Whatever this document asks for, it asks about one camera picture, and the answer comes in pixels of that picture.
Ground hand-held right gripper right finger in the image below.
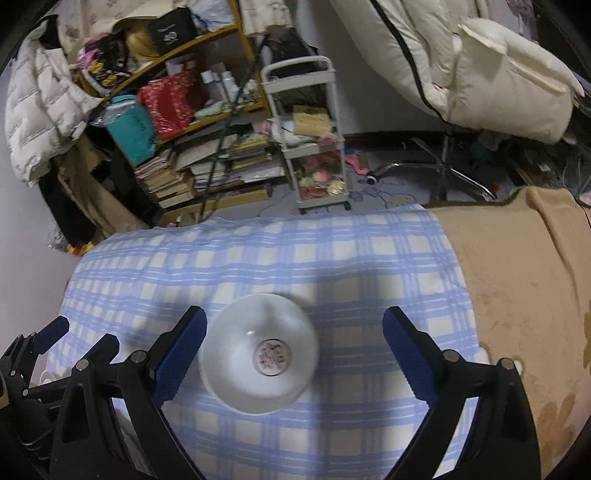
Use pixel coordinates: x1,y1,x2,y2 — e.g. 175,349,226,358
382,306,541,480

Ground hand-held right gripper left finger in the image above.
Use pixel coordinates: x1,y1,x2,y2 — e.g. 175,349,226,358
48,305,207,480

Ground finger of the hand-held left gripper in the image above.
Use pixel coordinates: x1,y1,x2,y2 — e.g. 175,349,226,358
0,316,71,370
69,333,121,372

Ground white bowl with red seal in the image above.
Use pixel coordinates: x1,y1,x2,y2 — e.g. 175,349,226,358
198,294,320,417

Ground beige flower-print blanket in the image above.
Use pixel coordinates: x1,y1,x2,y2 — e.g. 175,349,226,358
424,185,591,480

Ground dark hanging clothes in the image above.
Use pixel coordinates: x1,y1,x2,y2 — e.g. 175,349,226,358
38,137,155,246

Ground blue plaid blanket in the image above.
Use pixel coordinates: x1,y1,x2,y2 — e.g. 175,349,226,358
46,204,488,480

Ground pile of stacked books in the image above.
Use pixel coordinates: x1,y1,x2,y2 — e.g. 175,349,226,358
133,133,288,209

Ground white rolling cart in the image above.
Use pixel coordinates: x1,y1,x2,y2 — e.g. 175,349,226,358
260,55,352,216

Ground teal bag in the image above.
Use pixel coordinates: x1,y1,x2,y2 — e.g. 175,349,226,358
105,93,158,168

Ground black rod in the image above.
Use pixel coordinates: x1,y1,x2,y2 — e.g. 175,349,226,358
198,39,267,223

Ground white puffer jacket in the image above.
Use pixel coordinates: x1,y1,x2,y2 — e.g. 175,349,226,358
4,15,108,188

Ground wooden shelf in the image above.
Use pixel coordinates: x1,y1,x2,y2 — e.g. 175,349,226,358
75,0,288,228

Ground red patterned bag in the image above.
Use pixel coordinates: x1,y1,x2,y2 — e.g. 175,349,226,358
137,69,195,138

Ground white padded recliner chair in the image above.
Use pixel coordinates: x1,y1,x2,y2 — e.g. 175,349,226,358
329,0,586,202

